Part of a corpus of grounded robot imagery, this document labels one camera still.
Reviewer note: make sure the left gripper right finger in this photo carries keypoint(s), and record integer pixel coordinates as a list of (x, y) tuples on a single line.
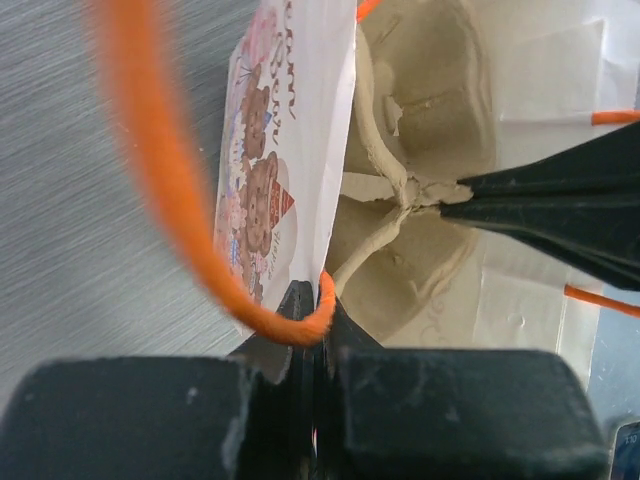
[(412, 413)]

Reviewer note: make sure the brown cup carrier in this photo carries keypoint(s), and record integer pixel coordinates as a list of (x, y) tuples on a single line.
[(421, 123)]

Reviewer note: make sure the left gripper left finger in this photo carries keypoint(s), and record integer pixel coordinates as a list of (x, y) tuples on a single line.
[(240, 416)]

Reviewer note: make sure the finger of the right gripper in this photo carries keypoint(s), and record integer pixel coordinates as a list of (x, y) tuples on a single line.
[(580, 206)]

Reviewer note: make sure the paper takeout bag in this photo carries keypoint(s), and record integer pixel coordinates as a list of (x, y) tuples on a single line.
[(167, 166)]

